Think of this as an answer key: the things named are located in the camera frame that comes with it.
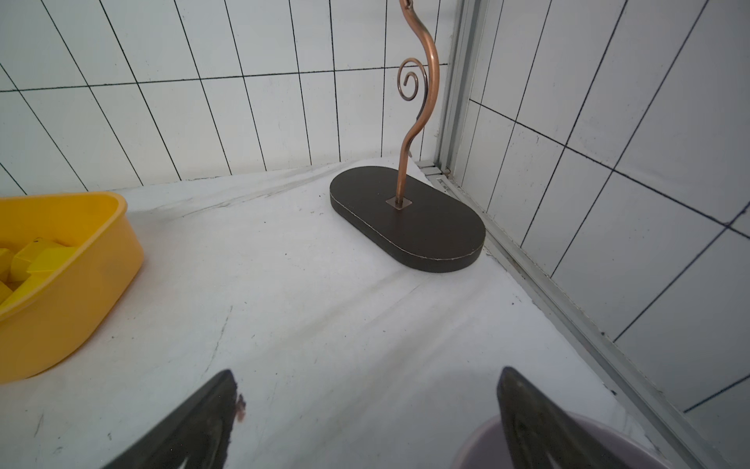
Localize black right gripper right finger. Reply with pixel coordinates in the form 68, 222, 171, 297
496, 367, 627, 468

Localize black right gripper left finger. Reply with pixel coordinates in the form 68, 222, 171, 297
107, 369, 239, 468

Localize yellow block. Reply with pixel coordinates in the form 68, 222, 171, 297
8, 238, 77, 283

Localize purple bowl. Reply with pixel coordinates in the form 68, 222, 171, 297
453, 392, 668, 468

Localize yellow plastic tub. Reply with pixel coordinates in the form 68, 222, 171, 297
1, 192, 145, 383

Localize black metal hook stand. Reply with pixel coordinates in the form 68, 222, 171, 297
329, 0, 486, 273

